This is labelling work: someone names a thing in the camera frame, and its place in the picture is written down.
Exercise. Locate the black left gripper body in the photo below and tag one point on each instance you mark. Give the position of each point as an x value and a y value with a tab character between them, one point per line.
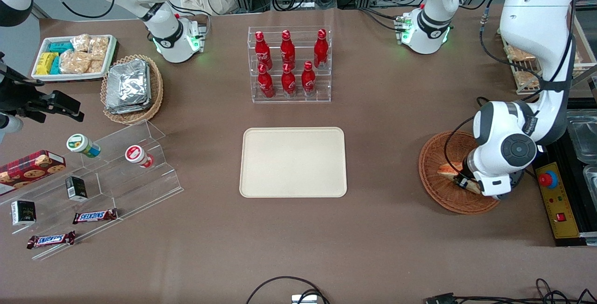
462	182

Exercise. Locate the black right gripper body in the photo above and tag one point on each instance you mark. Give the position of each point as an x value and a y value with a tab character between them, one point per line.
18	97

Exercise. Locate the triangular sandwich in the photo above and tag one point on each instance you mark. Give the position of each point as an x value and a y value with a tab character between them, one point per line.
447	169

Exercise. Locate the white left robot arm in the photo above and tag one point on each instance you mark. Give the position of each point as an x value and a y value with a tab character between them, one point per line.
536	15

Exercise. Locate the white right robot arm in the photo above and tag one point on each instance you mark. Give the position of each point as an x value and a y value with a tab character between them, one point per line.
168	33

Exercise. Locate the brown wicker basket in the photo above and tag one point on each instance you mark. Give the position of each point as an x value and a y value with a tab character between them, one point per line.
438	194

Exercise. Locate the white rectangular snack tray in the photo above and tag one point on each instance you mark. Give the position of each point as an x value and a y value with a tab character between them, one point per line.
42	76

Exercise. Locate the light wicker basket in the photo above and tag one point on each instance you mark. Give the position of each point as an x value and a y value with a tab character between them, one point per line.
156	94

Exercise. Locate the beige plastic tray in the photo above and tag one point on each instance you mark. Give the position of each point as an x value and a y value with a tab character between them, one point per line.
293	162

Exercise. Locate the green lid cup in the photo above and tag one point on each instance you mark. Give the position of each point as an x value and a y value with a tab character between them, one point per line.
79	144

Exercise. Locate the teal snack pack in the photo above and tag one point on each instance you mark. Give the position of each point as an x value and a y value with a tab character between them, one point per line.
55	66
60	47

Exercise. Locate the clear rice cracker bag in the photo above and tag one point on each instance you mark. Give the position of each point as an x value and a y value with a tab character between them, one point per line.
80	43
99	47
95	66
74	62

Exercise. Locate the yellow snack pack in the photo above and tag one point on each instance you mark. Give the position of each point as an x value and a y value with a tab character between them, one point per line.
45	63

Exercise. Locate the silver foil pouch stack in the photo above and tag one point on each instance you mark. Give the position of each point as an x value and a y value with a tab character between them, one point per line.
128	87

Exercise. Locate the red cookie box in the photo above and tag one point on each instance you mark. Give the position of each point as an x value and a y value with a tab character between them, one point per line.
28	169

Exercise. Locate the small black box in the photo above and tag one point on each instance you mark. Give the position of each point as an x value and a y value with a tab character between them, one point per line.
76	189
23	213

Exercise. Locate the red lid cup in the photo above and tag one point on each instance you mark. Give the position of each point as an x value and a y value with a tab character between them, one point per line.
136	155

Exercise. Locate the red emergency stop button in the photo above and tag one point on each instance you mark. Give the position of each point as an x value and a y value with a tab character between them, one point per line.
548	179

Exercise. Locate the black machine yellow panel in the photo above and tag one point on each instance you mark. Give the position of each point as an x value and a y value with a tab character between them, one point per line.
559	220

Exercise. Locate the clear acrylic stepped stand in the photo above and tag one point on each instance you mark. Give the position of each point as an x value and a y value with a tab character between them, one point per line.
135	192

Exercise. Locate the brown Snickers bar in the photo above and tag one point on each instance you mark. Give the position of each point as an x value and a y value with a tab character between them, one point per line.
94	216
50	239

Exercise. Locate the bagged fried snack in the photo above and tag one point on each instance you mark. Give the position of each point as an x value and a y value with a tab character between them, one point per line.
520	54
527	80

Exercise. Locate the clear plastic container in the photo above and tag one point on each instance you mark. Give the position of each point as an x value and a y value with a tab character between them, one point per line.
583	136
591	183

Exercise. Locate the clear acrylic bottle rack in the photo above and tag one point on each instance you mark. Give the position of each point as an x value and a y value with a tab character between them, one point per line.
298	99

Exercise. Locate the red cola bottle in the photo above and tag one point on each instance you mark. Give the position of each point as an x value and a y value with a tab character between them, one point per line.
266	85
321	51
308	81
262	52
288	84
288	51

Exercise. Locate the small silver device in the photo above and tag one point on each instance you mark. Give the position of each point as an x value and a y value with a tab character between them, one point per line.
304	300

